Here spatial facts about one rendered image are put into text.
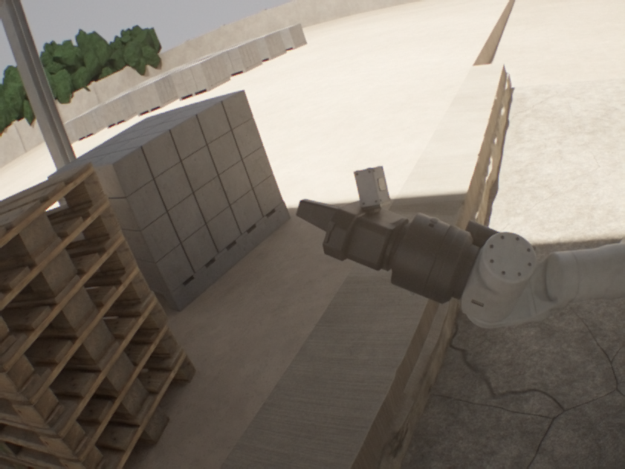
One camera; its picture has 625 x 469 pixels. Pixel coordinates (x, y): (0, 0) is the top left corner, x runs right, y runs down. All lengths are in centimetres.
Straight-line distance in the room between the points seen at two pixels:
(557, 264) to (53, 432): 144
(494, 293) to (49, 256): 136
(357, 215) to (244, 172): 239
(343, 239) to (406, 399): 137
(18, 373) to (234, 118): 200
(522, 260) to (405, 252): 13
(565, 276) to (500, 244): 10
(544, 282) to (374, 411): 113
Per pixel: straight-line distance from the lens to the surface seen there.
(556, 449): 188
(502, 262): 53
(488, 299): 55
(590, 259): 61
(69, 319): 164
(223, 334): 234
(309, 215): 62
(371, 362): 187
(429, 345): 206
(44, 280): 161
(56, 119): 543
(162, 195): 258
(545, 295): 63
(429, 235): 55
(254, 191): 299
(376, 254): 56
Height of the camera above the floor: 157
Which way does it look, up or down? 25 degrees down
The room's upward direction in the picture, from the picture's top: 19 degrees counter-clockwise
